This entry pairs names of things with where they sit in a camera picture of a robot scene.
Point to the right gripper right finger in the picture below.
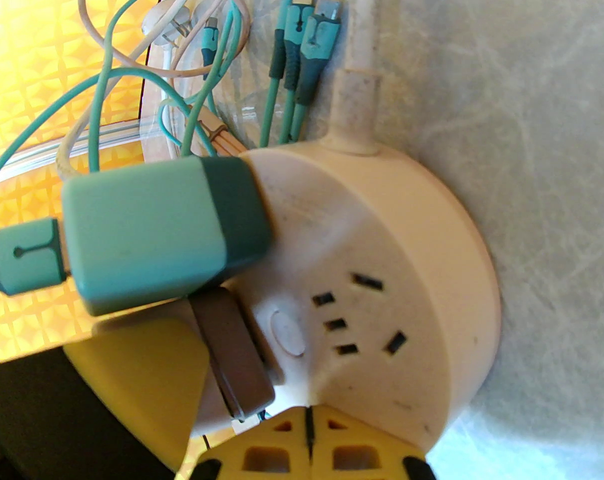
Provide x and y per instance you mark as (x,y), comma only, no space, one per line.
(357,448)

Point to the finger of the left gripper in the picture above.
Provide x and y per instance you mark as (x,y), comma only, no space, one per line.
(141,368)

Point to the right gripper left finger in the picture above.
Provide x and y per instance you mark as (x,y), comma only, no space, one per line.
(261,448)

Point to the white taupe charger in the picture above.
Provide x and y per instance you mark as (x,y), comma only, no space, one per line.
(231,348)

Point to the green teal charger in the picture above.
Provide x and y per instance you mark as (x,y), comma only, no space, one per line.
(146,228)

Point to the round beige power socket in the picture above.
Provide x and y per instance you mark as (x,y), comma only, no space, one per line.
(407,248)

